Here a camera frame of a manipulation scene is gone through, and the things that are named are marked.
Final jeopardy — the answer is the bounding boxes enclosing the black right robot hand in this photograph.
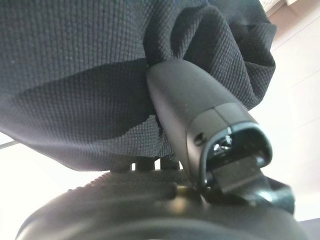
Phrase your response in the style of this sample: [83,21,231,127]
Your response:
[14,59,311,240]

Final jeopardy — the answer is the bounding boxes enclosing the black garment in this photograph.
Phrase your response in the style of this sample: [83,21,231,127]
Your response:
[0,0,277,173]

